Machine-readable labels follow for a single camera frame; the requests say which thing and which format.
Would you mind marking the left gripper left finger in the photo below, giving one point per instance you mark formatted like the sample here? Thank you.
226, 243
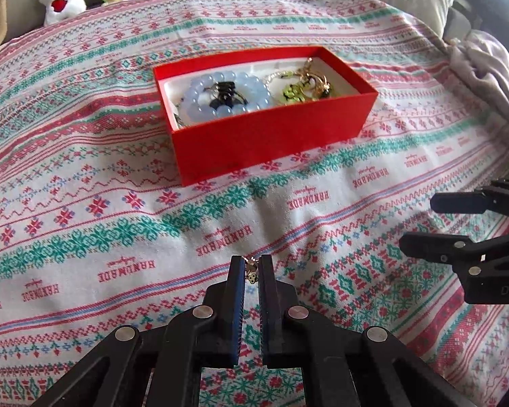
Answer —
161, 366

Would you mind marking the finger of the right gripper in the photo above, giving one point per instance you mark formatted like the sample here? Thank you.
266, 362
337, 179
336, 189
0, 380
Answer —
485, 258
493, 197

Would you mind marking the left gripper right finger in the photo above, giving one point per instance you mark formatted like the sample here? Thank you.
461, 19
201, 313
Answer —
340, 367

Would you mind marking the small gold earring charm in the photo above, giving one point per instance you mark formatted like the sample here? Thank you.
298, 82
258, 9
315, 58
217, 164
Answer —
251, 269

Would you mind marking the gold ring cluster keychain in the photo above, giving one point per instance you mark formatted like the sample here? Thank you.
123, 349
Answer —
313, 85

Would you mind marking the black hair claw clip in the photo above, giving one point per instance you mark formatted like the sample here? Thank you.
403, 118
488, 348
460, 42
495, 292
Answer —
225, 94

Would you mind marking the lavender crumpled cloth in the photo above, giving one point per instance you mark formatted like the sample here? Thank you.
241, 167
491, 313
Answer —
482, 62

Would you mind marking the patterned knit bedspread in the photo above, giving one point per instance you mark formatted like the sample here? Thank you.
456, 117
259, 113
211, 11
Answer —
96, 230

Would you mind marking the red cardboard box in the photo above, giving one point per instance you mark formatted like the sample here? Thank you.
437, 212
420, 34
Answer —
221, 146

